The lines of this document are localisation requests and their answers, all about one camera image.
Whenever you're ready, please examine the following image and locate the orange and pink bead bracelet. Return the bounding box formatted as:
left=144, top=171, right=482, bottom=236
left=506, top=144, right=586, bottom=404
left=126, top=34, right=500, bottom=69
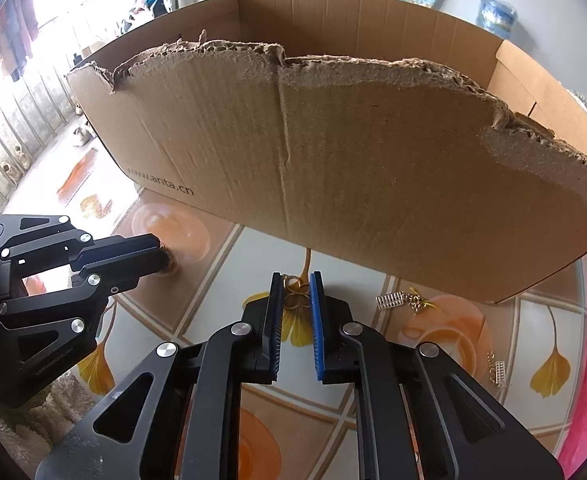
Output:
left=159, top=244, right=178, bottom=275

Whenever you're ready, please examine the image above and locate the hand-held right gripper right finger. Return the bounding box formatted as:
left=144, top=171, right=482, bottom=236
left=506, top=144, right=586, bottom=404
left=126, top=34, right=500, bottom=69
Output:
left=309, top=270, right=561, bottom=480

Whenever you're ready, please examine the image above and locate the white fluffy blanket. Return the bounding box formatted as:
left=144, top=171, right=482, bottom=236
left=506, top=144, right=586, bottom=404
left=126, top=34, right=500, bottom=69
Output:
left=0, top=375, right=99, bottom=466

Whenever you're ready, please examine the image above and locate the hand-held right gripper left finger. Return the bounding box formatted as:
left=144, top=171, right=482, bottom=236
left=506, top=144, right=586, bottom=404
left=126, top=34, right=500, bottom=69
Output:
left=36, top=271, right=284, bottom=480

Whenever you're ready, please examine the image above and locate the torn cardboard box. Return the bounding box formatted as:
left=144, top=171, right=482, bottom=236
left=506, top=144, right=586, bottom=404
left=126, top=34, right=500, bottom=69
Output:
left=64, top=0, right=587, bottom=306

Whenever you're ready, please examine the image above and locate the silver comb hair clip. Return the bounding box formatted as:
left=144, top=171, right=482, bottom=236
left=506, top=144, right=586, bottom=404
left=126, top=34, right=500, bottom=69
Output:
left=486, top=350, right=508, bottom=388
left=376, top=290, right=405, bottom=311

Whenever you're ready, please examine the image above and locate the blue water jug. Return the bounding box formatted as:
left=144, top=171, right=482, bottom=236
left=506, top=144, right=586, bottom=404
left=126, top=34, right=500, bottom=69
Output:
left=477, top=0, right=518, bottom=38

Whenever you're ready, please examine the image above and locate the gold hair clip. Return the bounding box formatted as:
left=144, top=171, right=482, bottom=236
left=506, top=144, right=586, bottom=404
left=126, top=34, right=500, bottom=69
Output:
left=282, top=272, right=311, bottom=311

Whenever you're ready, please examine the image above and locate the leaf print tablecloth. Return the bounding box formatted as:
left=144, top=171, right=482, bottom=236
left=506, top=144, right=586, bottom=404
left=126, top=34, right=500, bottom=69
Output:
left=3, top=130, right=587, bottom=480

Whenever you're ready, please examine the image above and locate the small gold charm jewelry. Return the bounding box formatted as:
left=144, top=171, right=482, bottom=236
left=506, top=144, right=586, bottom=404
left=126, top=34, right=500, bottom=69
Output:
left=407, top=287, right=437, bottom=316

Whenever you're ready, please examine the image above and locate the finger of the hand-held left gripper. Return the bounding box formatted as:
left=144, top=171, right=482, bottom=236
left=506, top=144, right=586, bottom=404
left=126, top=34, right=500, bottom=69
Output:
left=0, top=214, right=167, bottom=278
left=0, top=273, right=140, bottom=329

